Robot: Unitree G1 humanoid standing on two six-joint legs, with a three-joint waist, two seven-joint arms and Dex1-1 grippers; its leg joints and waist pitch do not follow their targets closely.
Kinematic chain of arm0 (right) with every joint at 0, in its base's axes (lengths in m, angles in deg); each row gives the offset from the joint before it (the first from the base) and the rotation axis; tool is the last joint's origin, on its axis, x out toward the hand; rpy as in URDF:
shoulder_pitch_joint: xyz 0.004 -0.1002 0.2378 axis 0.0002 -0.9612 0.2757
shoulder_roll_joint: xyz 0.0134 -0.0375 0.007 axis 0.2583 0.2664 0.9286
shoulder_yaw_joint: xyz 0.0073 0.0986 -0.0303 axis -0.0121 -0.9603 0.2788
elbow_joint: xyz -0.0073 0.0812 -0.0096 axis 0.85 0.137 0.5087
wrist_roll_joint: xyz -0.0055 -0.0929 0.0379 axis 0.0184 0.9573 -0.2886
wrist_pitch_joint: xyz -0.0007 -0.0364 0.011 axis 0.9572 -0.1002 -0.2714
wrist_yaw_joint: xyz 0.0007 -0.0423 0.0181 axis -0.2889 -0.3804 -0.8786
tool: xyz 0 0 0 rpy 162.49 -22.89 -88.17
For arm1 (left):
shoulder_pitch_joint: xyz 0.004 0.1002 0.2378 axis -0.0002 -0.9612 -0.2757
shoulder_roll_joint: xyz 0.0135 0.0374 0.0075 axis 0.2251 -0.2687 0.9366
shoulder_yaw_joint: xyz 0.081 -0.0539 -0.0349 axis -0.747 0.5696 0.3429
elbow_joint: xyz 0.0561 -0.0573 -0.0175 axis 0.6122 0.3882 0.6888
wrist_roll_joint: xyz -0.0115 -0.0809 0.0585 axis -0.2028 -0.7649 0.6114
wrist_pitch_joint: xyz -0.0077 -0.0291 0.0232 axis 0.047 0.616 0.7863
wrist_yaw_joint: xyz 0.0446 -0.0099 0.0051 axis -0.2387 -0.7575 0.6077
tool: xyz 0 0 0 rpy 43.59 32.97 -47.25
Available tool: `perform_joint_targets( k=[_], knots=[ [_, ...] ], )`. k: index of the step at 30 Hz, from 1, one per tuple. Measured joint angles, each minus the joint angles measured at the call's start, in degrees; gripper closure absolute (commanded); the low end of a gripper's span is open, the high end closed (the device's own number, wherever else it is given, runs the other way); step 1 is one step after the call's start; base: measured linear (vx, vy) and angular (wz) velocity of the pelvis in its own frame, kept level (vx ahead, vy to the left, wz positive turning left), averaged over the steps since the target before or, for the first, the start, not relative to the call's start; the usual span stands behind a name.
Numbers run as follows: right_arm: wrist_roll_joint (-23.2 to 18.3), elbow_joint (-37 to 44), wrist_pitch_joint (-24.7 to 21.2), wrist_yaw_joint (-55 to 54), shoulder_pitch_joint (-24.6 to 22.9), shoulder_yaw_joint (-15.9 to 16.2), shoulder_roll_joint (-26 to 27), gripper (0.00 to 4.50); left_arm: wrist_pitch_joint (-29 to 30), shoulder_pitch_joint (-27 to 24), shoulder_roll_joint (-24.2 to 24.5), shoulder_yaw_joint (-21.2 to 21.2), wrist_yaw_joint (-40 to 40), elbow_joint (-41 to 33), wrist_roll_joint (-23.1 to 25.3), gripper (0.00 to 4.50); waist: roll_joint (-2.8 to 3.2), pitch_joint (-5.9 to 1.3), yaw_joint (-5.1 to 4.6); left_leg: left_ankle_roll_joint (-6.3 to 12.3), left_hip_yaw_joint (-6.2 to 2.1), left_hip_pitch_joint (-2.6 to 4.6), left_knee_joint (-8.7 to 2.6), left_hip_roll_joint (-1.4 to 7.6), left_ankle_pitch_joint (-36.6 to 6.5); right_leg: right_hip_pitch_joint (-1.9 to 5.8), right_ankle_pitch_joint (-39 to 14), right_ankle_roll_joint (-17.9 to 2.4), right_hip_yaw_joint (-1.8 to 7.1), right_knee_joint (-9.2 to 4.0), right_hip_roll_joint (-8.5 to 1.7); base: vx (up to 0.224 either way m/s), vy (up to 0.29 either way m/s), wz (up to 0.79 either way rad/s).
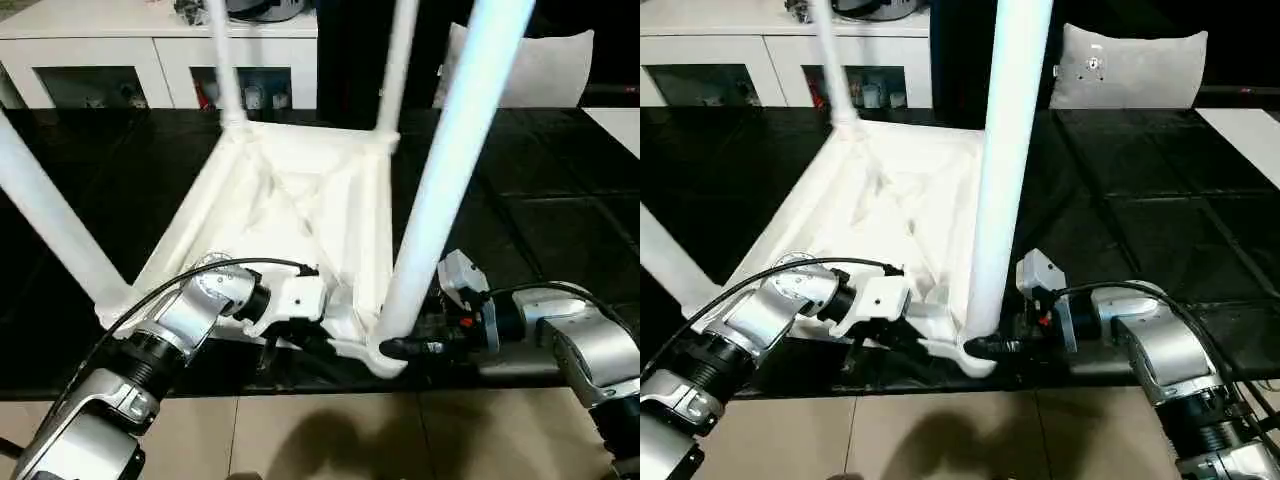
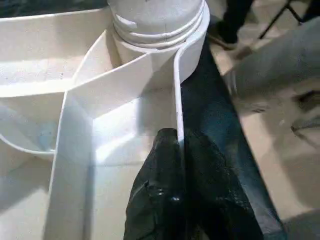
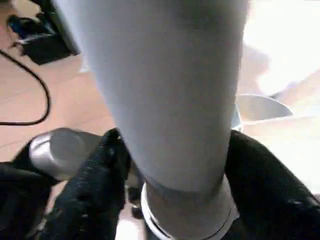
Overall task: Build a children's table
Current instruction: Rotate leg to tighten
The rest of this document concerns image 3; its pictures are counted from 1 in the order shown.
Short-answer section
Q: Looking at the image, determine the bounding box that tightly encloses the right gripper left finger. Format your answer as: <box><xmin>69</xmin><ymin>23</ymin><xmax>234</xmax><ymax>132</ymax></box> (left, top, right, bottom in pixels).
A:
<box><xmin>39</xmin><ymin>127</ymin><xmax>132</xmax><ymax>240</ymax></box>

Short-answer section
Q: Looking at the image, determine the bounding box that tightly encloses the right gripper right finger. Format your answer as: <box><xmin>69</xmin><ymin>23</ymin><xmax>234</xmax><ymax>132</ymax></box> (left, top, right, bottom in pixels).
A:
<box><xmin>224</xmin><ymin>129</ymin><xmax>320</xmax><ymax>240</ymax></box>

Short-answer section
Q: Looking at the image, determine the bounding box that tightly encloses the white plastic table top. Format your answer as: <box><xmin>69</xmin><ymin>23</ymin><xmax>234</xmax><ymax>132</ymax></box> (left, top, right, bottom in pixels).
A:
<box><xmin>139</xmin><ymin>0</ymin><xmax>320</xmax><ymax>240</ymax></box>

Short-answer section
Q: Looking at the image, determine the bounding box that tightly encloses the white plastic table leg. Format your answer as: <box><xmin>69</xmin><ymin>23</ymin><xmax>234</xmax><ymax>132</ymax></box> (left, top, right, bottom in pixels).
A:
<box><xmin>53</xmin><ymin>0</ymin><xmax>251</xmax><ymax>233</ymax></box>

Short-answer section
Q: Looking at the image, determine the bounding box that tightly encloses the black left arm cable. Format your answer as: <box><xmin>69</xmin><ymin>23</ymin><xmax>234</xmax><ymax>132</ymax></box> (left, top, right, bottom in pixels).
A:
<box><xmin>0</xmin><ymin>48</ymin><xmax>52</xmax><ymax>126</ymax></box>

